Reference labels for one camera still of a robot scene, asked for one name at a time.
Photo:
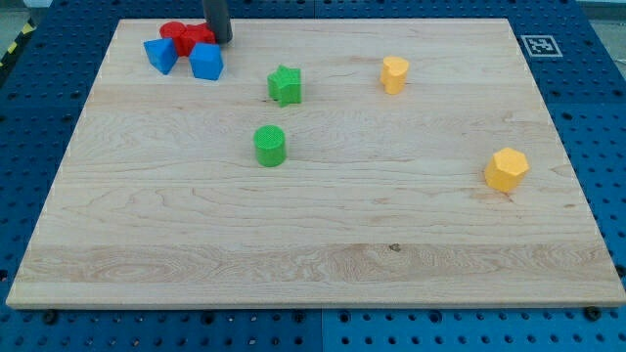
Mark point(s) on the yellow hexagon block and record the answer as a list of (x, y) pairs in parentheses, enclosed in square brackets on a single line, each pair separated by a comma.
[(506, 169)]

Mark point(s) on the yellow black hazard tape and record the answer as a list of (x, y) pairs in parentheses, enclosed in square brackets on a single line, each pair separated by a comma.
[(17, 46)]

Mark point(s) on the green star block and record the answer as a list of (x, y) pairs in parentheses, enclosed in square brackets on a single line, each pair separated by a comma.
[(284, 85)]

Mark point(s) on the red star block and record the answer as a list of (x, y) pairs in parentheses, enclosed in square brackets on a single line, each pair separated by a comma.
[(192, 35)]

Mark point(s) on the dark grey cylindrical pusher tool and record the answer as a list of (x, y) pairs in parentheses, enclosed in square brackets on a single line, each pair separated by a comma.
[(217, 18)]

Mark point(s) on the red cylinder block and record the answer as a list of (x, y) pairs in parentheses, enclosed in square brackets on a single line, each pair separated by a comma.
[(175, 31)]

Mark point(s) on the white fiducial marker tag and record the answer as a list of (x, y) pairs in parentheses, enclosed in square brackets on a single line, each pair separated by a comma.
[(541, 46)]

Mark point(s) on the blue triangular prism block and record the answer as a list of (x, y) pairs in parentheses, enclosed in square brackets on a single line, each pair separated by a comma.
[(161, 54)]

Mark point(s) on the blue cube block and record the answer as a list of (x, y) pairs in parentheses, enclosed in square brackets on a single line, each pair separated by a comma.
[(206, 61)]

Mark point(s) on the yellow heart block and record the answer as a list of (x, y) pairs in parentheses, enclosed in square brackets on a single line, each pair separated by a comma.
[(393, 74)]

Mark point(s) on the light wooden board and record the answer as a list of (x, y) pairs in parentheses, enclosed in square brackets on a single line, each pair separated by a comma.
[(160, 203)]

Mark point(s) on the green cylinder block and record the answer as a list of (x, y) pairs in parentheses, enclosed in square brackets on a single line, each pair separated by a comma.
[(270, 145)]

